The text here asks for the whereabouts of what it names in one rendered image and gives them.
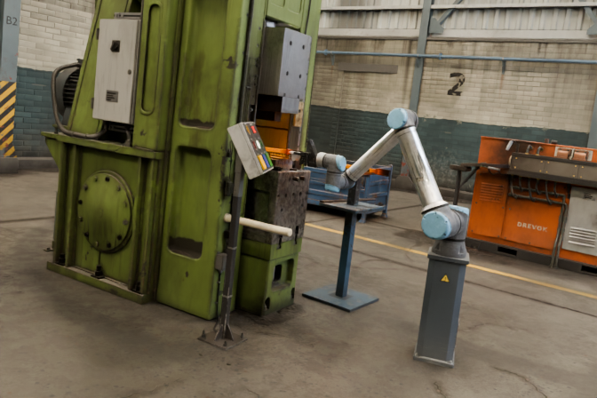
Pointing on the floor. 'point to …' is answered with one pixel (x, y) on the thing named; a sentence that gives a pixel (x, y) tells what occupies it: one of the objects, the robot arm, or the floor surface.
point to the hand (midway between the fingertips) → (291, 151)
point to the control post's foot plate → (222, 338)
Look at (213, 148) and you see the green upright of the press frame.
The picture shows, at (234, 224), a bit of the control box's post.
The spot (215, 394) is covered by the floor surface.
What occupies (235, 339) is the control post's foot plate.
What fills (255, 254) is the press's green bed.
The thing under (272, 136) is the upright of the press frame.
